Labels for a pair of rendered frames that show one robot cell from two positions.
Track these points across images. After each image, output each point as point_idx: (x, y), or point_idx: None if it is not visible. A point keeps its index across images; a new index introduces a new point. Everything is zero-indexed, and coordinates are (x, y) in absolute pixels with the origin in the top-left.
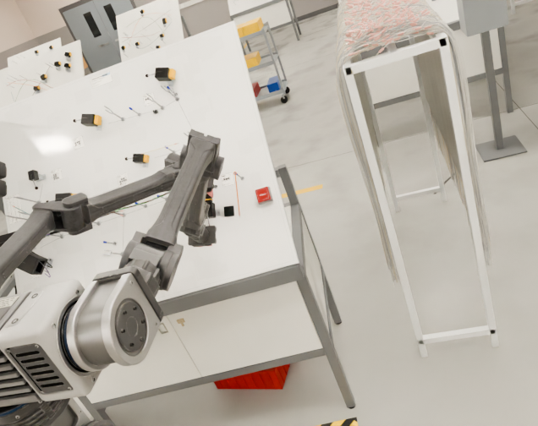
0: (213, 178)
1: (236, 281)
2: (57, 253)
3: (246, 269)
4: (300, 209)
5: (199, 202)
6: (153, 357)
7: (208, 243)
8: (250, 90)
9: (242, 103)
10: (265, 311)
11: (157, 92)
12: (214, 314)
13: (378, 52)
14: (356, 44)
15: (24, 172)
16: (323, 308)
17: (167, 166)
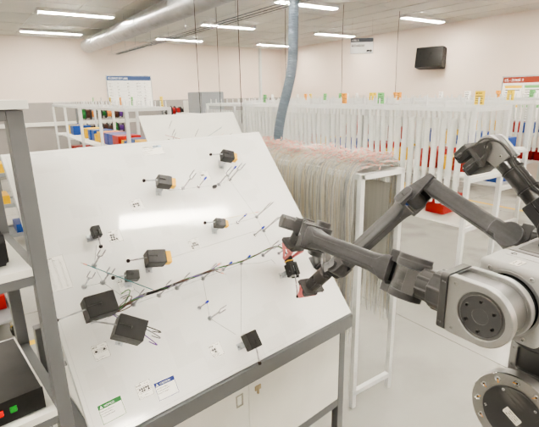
0: (413, 214)
1: (314, 332)
2: None
3: (319, 321)
4: None
5: (383, 237)
6: None
7: (319, 291)
8: (283, 182)
9: (280, 191)
10: (315, 365)
11: (211, 171)
12: (283, 374)
13: (379, 169)
14: (363, 162)
15: (66, 230)
16: None
17: (303, 219)
